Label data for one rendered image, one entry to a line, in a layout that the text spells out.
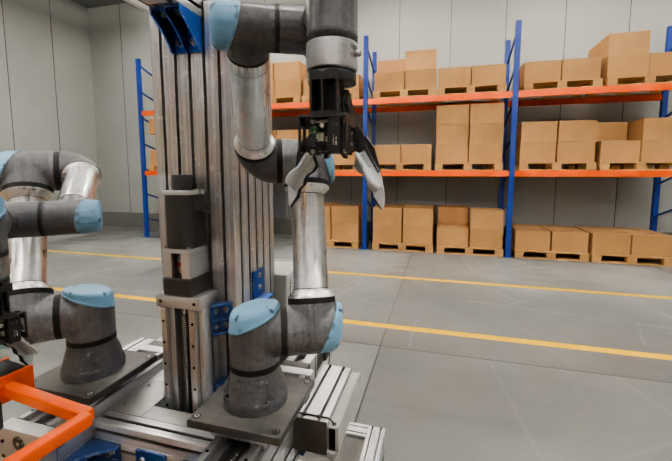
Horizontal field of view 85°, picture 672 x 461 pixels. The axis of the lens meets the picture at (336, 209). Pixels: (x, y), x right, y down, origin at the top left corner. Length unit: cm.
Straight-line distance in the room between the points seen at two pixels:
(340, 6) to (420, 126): 818
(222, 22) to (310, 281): 56
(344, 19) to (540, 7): 894
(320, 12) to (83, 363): 102
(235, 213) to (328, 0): 64
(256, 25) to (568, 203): 865
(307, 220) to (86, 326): 64
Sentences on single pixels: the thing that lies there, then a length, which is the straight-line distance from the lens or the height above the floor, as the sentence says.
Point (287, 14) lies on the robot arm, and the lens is 66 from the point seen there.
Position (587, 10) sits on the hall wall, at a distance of 961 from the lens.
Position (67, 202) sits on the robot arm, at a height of 151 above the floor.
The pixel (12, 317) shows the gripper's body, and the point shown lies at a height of 131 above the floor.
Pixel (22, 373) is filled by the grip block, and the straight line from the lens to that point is 97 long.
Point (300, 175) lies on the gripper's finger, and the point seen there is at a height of 157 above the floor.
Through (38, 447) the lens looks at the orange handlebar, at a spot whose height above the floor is 119.
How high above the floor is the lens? 158
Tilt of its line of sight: 6 degrees down
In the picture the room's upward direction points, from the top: straight up
